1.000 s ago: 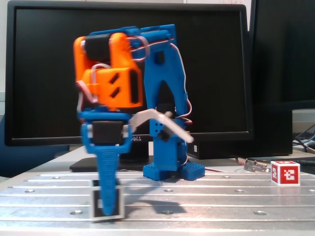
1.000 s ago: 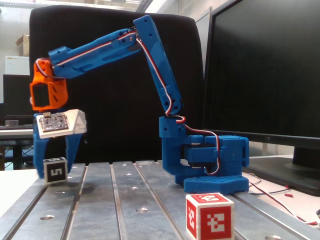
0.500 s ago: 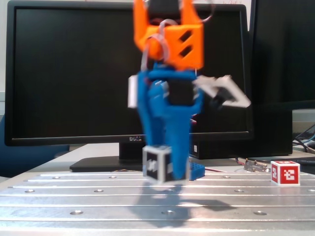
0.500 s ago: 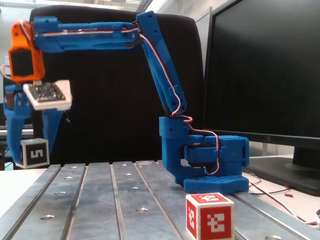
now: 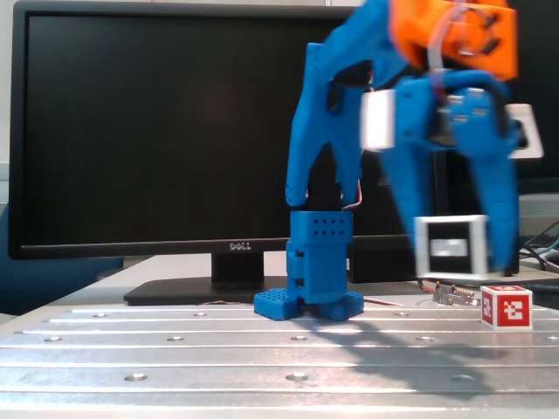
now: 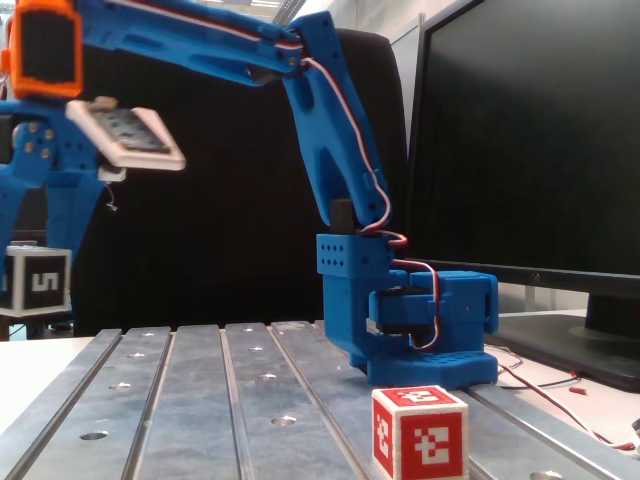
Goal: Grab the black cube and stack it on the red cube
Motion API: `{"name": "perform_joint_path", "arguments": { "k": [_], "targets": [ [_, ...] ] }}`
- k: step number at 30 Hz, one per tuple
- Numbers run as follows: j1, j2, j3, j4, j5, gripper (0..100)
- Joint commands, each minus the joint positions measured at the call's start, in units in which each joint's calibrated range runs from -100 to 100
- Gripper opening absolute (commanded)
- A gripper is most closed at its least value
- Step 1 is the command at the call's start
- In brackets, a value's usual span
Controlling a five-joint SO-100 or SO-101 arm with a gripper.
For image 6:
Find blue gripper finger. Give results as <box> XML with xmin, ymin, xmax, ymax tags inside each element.
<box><xmin>45</xmin><ymin>169</ymin><xmax>104</xmax><ymax>266</ymax></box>

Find orange blue gripper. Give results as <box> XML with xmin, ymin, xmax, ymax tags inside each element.
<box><xmin>0</xmin><ymin>0</ymin><xmax>101</xmax><ymax>252</ymax></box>

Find black cube with white markers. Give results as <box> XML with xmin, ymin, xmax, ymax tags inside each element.
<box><xmin>0</xmin><ymin>244</ymin><xmax>74</xmax><ymax>318</ymax></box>

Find red cube with white markers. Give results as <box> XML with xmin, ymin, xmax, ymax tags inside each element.
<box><xmin>370</xmin><ymin>384</ymin><xmax>470</xmax><ymax>480</ymax></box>

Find dark background monitor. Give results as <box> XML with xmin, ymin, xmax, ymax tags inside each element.
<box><xmin>12</xmin><ymin>187</ymin><xmax>51</xmax><ymax>236</ymax></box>

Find black Dell computer monitor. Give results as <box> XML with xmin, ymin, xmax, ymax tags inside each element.
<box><xmin>403</xmin><ymin>0</ymin><xmax>640</xmax><ymax>394</ymax></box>

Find white camera mount with camera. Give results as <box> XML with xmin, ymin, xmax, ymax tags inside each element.
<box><xmin>64</xmin><ymin>97</ymin><xmax>187</xmax><ymax>182</ymax></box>

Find aluminium slotted base plate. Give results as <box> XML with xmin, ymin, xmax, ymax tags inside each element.
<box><xmin>0</xmin><ymin>319</ymin><xmax>640</xmax><ymax>480</ymax></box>

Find loose red white wires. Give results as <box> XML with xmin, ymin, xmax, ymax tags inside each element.
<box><xmin>487</xmin><ymin>344</ymin><xmax>640</xmax><ymax>454</ymax></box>

